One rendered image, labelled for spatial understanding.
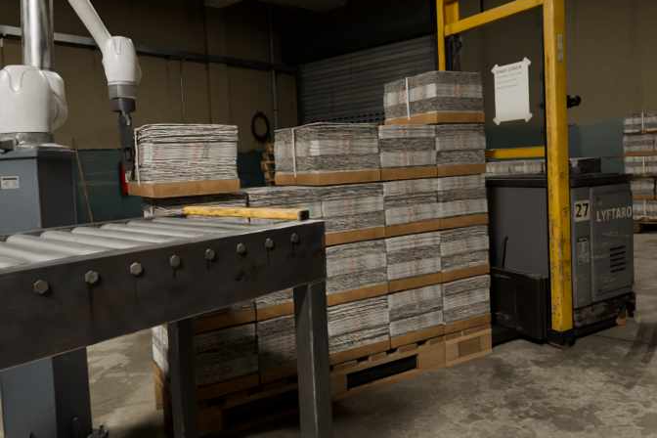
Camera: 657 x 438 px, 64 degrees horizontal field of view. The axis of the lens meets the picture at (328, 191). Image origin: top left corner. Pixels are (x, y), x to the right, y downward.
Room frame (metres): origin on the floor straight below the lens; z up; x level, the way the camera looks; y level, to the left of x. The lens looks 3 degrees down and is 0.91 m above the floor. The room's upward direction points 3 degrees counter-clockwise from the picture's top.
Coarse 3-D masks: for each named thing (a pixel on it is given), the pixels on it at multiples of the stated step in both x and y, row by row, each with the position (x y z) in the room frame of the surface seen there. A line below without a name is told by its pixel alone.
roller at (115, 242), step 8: (48, 232) 1.13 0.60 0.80; (56, 232) 1.11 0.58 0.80; (64, 232) 1.10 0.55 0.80; (64, 240) 1.05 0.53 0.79; (72, 240) 1.03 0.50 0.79; (80, 240) 1.01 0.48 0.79; (88, 240) 0.99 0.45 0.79; (96, 240) 0.97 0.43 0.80; (104, 240) 0.95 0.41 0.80; (112, 240) 0.94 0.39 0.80; (120, 240) 0.92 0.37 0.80; (128, 240) 0.91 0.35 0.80; (120, 248) 0.89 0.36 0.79
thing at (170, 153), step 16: (144, 128) 1.72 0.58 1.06; (160, 128) 1.65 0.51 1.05; (176, 128) 1.67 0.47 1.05; (192, 128) 1.70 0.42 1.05; (208, 128) 1.73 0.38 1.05; (224, 128) 1.76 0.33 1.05; (144, 144) 1.70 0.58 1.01; (160, 144) 1.65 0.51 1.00; (176, 144) 1.68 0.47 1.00; (192, 144) 1.70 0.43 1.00; (208, 144) 1.74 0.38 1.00; (224, 144) 1.80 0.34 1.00; (144, 160) 1.72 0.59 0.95; (160, 160) 1.65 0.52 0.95; (176, 160) 1.68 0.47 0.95; (192, 160) 1.71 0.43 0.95; (208, 160) 1.77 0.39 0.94; (224, 160) 1.76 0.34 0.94; (144, 176) 1.72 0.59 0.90; (160, 176) 1.65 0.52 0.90; (176, 176) 1.68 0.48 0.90; (192, 176) 1.71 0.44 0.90; (208, 176) 1.73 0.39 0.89; (224, 176) 1.76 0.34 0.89
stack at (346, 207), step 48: (240, 192) 1.93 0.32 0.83; (288, 192) 1.92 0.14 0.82; (336, 192) 2.03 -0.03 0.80; (384, 192) 2.14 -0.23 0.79; (432, 192) 2.28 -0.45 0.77; (384, 240) 2.16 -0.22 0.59; (432, 240) 2.25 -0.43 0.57; (288, 288) 1.91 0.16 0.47; (336, 288) 2.01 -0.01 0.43; (432, 288) 2.26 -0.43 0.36; (240, 336) 1.82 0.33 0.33; (288, 336) 1.91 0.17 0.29; (336, 336) 2.01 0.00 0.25; (384, 336) 2.12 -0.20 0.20; (288, 384) 1.90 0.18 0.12; (336, 384) 2.00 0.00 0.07; (384, 384) 2.11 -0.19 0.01
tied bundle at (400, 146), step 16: (384, 128) 2.14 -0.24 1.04; (400, 128) 2.18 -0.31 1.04; (416, 128) 2.22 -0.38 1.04; (432, 128) 2.26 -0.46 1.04; (384, 144) 2.15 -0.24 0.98; (400, 144) 2.19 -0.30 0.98; (416, 144) 2.23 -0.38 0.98; (384, 160) 2.14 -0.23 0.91; (400, 160) 2.18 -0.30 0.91; (416, 160) 2.22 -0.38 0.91; (432, 160) 2.26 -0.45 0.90
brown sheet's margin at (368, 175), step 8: (280, 176) 2.25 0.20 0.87; (288, 176) 2.19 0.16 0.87; (296, 176) 2.13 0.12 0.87; (304, 176) 2.07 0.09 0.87; (312, 176) 2.02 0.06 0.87; (320, 176) 1.98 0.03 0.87; (328, 176) 2.00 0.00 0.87; (336, 176) 2.02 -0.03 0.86; (344, 176) 2.04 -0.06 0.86; (352, 176) 2.06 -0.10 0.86; (360, 176) 2.08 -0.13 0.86; (368, 176) 2.10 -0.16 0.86; (376, 176) 2.12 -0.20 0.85; (280, 184) 2.26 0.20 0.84; (288, 184) 2.19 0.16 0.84; (296, 184) 2.13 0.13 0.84; (304, 184) 2.08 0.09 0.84; (312, 184) 2.03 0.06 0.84; (320, 184) 1.98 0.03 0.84
